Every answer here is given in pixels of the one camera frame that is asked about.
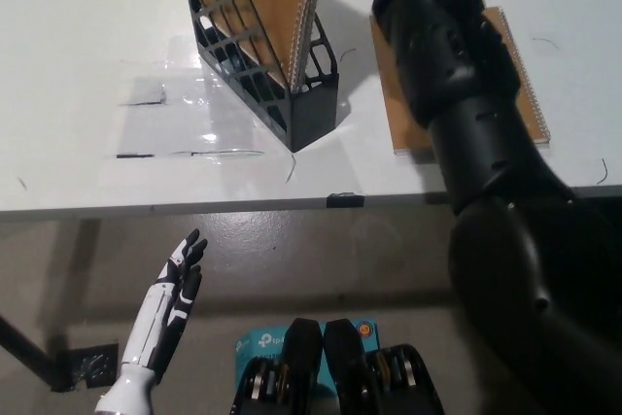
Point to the thin brown spiral notebook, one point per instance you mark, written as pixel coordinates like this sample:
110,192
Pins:
401,118

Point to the black table leg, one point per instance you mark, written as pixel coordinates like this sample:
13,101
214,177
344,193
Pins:
29,347

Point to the black table edge clip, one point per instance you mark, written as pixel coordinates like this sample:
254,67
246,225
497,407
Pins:
345,200

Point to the black floor tape patch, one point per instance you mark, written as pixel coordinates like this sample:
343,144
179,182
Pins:
94,364

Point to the grey paper patch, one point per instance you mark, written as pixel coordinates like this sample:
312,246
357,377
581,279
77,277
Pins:
143,92

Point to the teal cardboard box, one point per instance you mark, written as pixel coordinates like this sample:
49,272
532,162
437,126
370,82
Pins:
257,344

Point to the black lattice book holder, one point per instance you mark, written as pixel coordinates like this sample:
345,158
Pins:
316,118

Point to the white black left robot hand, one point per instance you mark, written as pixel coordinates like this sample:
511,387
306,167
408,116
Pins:
160,318

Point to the thick brown spiral notebook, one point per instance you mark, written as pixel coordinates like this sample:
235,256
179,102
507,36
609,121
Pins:
272,7

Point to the transparent plastic sheet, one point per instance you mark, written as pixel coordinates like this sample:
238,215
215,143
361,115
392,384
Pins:
160,133

